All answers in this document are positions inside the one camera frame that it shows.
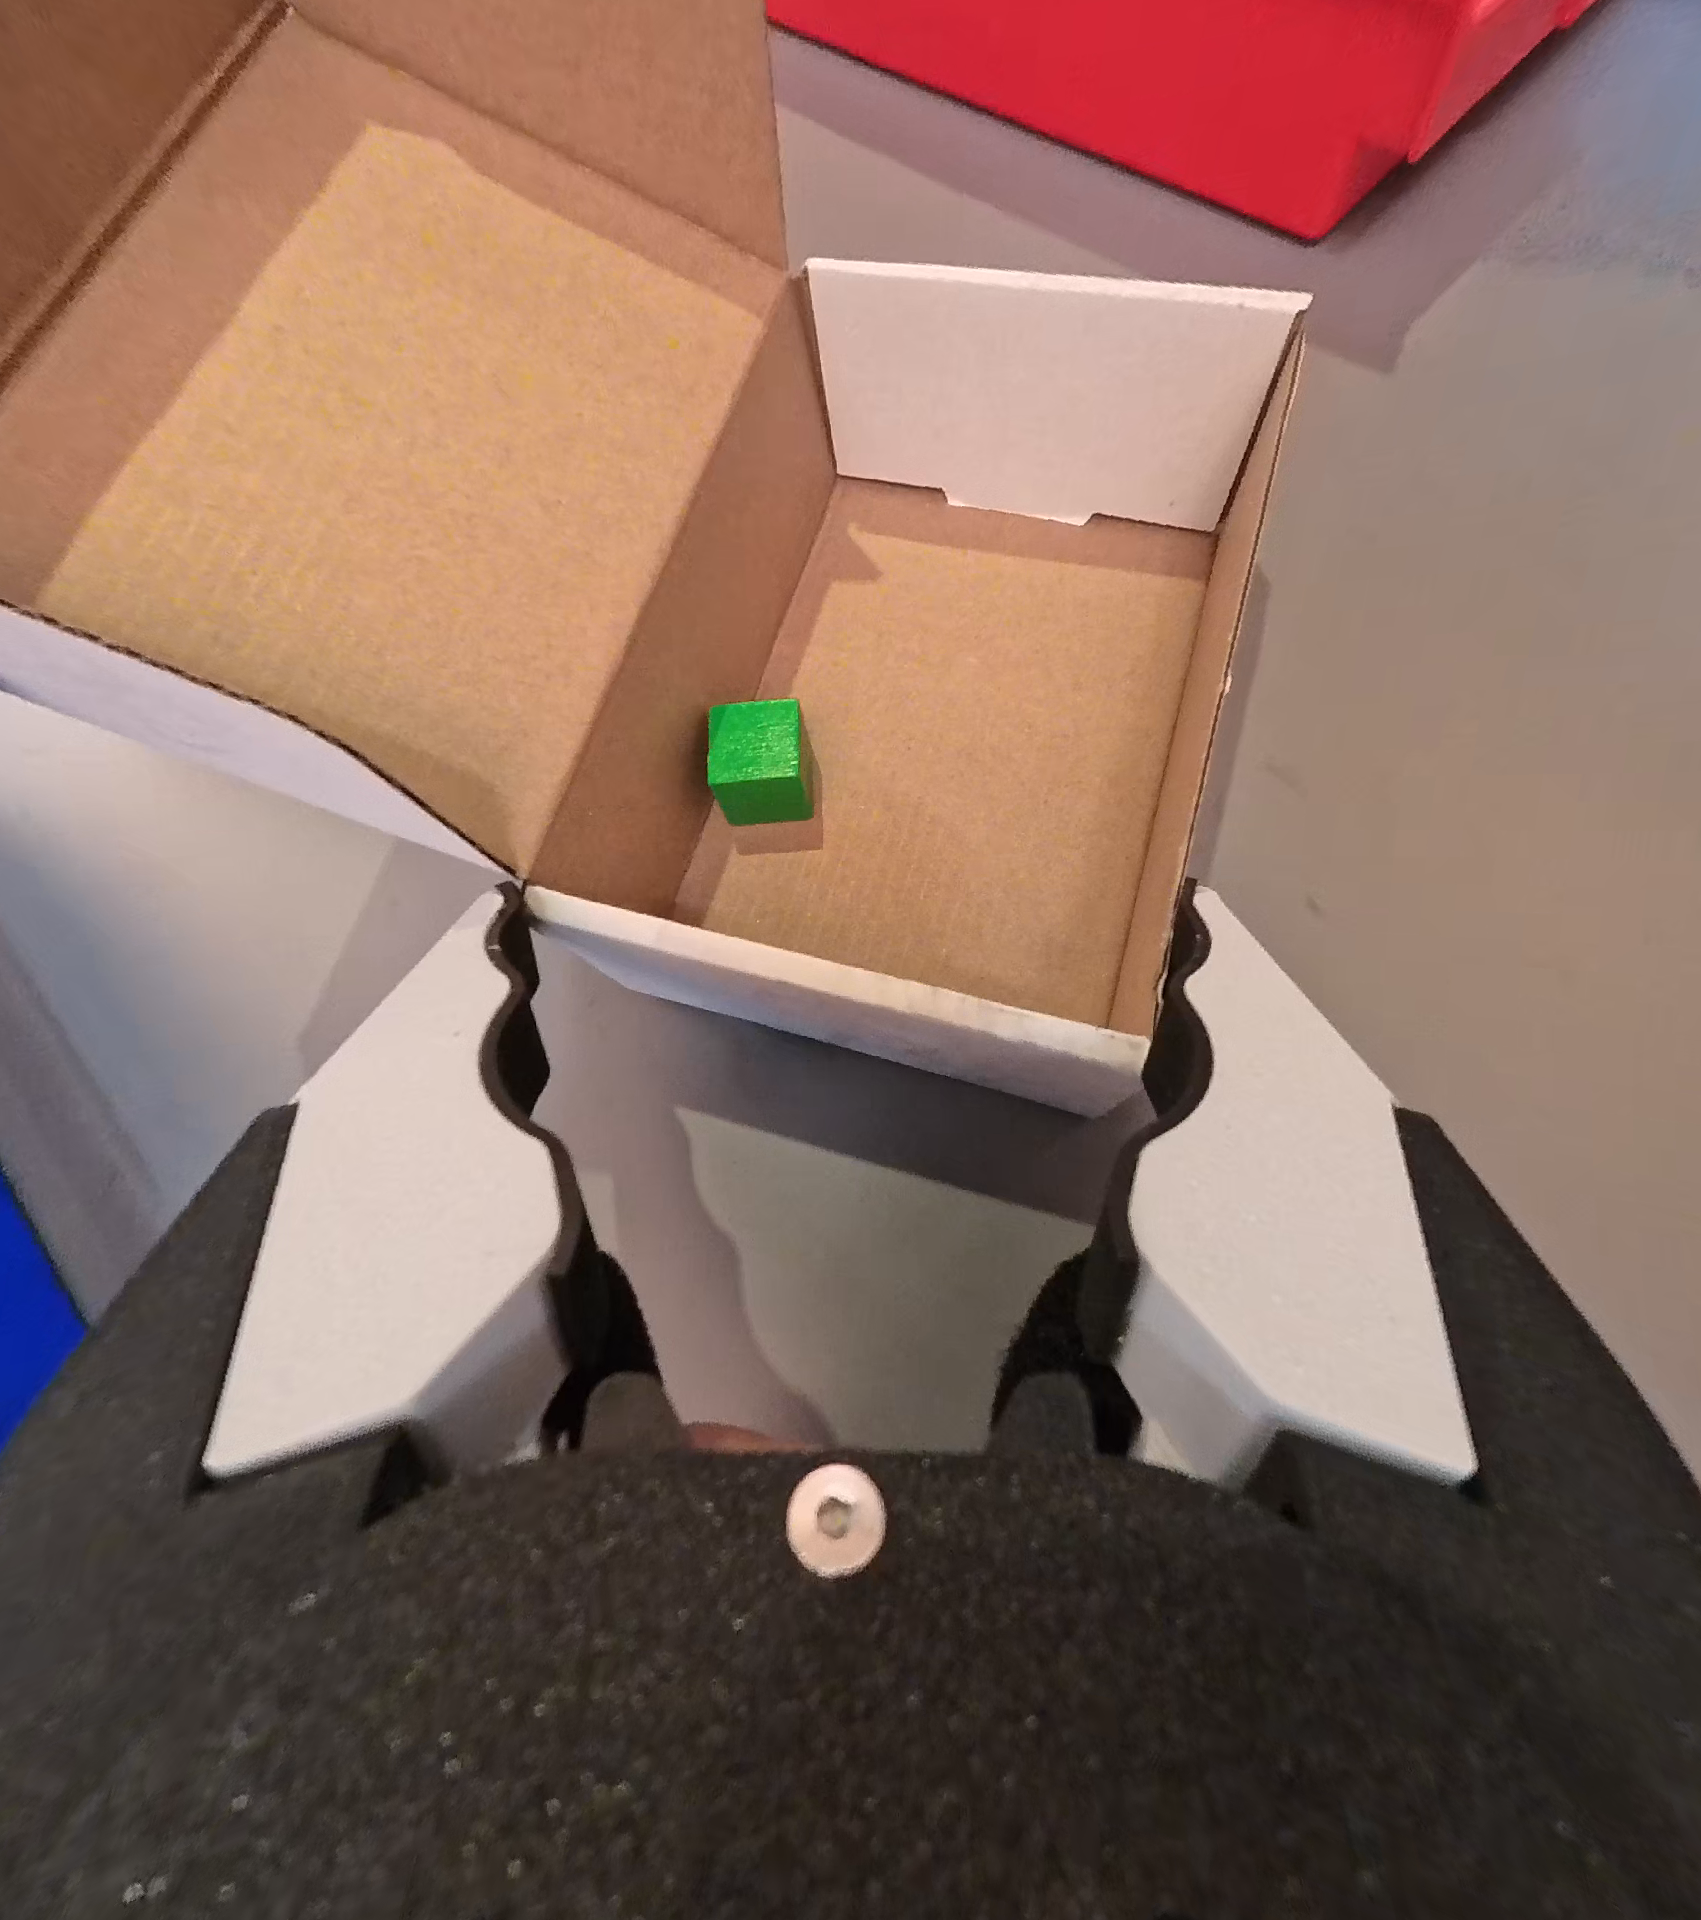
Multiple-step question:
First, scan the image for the green cube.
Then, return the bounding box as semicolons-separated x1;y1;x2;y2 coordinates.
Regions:
707;700;814;829

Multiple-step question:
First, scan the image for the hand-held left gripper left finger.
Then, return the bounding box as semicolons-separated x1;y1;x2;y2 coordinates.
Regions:
196;884;664;1488

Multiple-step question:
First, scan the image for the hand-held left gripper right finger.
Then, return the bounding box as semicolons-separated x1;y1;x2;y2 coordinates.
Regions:
993;884;1478;1495

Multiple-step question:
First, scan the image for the white cardboard box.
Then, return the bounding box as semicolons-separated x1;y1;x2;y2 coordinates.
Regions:
0;0;1314;1121

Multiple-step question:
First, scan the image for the red plastic bin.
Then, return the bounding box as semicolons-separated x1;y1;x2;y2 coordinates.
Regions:
764;0;1602;242

